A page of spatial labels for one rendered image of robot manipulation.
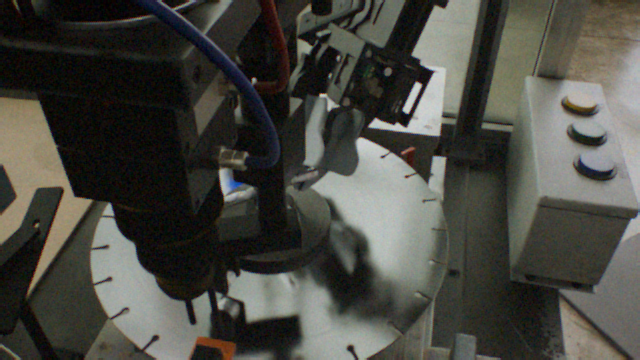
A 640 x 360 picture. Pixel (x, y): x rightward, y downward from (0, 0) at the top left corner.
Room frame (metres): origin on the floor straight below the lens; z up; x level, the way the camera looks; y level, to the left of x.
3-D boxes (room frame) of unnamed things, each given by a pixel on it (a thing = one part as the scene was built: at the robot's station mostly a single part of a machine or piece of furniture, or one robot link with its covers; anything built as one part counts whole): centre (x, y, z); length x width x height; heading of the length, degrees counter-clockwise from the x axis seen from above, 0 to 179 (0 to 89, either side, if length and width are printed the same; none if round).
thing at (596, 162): (0.53, -0.34, 0.90); 0.04 x 0.04 x 0.02
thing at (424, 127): (0.70, -0.09, 0.82); 0.18 x 0.18 x 0.15; 77
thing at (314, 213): (0.38, 0.04, 0.96); 0.11 x 0.11 x 0.03
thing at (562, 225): (0.60, -0.34, 0.82); 0.28 x 0.11 x 0.15; 167
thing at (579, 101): (0.67, -0.37, 0.90); 0.04 x 0.04 x 0.02
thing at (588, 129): (0.60, -0.35, 0.90); 0.04 x 0.04 x 0.02
